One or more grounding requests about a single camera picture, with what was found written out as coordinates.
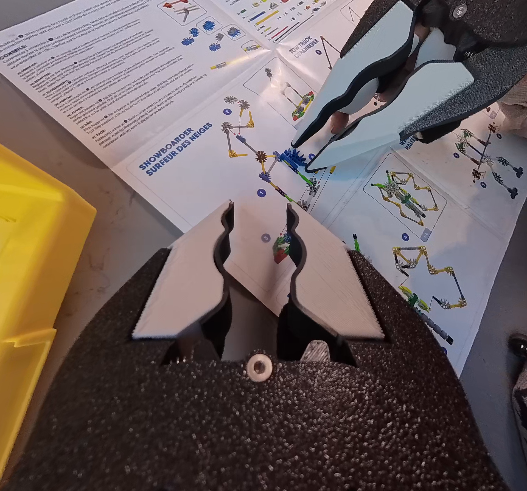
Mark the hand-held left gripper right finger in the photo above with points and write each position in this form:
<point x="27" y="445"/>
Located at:
<point x="338" y="293"/>

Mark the person's right forearm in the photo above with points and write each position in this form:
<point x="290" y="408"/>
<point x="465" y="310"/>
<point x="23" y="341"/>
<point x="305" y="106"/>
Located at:
<point x="519" y="108"/>

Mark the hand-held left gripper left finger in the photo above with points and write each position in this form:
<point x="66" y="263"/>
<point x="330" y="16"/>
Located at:
<point x="185" y="293"/>

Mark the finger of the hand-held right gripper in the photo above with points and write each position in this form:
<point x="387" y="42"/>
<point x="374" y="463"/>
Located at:
<point x="412" y="104"/>
<point x="370" y="55"/>

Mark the blue plastic connector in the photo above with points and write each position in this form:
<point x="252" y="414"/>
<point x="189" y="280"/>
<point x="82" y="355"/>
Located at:
<point x="292" y="159"/>

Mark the yellow plastic bin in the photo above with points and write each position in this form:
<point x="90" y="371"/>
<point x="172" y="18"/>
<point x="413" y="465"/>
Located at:
<point x="41" y="252"/>

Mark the white instruction sheet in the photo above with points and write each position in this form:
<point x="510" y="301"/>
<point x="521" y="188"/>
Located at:
<point x="123" y="88"/>

